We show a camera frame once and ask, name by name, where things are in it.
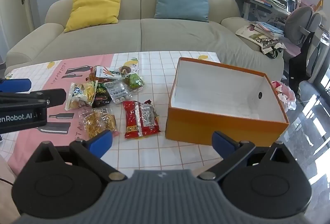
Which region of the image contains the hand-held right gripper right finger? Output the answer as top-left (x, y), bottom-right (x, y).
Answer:
top-left (197, 131), bottom-right (296, 180)

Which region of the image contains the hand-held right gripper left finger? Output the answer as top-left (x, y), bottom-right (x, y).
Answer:
top-left (33, 130), bottom-right (127, 180)

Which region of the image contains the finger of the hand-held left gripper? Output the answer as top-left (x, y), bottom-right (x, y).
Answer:
top-left (0, 88), bottom-right (67, 110)
top-left (0, 79), bottom-right (32, 93)

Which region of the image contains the orange cardboard box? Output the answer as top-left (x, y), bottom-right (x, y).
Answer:
top-left (165, 57), bottom-right (289, 146)

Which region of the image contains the clear yellow cracker packet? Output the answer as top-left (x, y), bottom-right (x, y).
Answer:
top-left (79, 108), bottom-right (120, 139)

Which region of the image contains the yellow chips packet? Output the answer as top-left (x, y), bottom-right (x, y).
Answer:
top-left (64, 81), bottom-right (99, 111)

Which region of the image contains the black snack packet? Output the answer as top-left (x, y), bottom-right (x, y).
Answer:
top-left (92, 83), bottom-right (113, 108)

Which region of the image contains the clear white candy packet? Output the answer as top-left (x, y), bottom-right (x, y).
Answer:
top-left (105, 80), bottom-right (133, 105)

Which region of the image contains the green cake packet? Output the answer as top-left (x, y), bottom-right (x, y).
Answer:
top-left (125, 73), bottom-right (145, 92)

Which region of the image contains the red noodle snack packet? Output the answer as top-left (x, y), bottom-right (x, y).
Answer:
top-left (89, 65), bottom-right (109, 84)

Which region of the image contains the white stick biscuit packet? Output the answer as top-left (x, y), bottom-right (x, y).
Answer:
top-left (95, 66), bottom-right (124, 79)

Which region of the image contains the chocolate bun packet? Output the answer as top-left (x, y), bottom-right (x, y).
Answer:
top-left (118, 64), bottom-right (140, 76)

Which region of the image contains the pink plastic bag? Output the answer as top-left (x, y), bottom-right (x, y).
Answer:
top-left (271, 81), bottom-right (297, 112)

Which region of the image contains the pink checked tablecloth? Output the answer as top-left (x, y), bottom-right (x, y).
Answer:
top-left (0, 51), bottom-right (225, 178)

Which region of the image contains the yellow cushion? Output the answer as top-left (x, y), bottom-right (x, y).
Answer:
top-left (64, 0), bottom-right (122, 33)

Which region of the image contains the printed tote bag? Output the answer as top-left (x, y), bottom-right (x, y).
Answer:
top-left (255, 36), bottom-right (286, 59)

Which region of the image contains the black garment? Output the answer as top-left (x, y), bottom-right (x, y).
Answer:
top-left (288, 31), bottom-right (322, 83)

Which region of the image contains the beige sofa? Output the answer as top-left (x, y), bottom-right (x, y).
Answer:
top-left (5, 0), bottom-right (284, 83)

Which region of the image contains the stack of magazines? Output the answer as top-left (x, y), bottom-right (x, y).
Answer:
top-left (236, 21), bottom-right (284, 46)

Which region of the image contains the white desk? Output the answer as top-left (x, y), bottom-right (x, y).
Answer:
top-left (227, 0), bottom-right (330, 46)

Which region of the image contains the grey office chair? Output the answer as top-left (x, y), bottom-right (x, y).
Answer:
top-left (282, 6), bottom-right (323, 101)

